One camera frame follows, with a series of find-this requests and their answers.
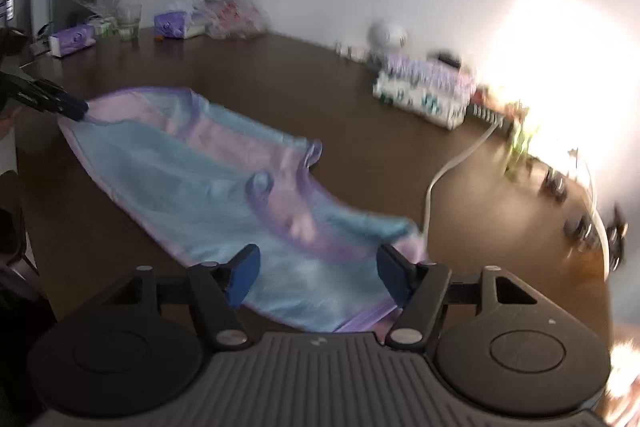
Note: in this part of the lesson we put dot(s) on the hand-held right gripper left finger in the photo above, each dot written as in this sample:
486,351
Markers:
245,274

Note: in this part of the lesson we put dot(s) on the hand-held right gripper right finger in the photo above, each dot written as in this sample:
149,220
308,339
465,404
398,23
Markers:
395,274

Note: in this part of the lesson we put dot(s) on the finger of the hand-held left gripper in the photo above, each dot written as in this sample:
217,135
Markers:
70,106

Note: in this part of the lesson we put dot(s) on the pink and blue tank top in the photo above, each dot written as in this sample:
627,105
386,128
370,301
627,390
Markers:
200,187

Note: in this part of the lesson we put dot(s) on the small purple tissue pack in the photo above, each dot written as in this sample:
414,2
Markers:
72,41

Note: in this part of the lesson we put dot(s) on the white feathery ornament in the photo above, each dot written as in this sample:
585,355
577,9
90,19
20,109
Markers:
102,24

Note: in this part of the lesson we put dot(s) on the clear drinking glass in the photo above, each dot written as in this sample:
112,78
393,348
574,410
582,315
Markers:
129,24

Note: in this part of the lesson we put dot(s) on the large purple tissue pack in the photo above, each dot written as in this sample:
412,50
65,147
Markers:
175,24

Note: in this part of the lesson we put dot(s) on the folded white floral cloth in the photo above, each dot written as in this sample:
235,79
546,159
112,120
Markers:
420,104

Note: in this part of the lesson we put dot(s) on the green bottle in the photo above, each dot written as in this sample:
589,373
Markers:
520,142

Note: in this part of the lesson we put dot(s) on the black book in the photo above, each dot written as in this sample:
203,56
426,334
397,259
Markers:
485,113

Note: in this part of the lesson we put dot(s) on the clear plastic bag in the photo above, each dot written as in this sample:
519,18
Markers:
240,19

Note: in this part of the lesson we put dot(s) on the black phone holder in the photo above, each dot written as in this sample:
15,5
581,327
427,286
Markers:
582,227

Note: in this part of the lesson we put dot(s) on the folded purple ruffled cloth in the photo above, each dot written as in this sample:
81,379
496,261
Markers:
430,74

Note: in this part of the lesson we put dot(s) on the small grey box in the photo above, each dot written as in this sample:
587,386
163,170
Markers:
445,59

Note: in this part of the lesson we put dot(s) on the white round speaker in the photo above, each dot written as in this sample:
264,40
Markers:
387,34

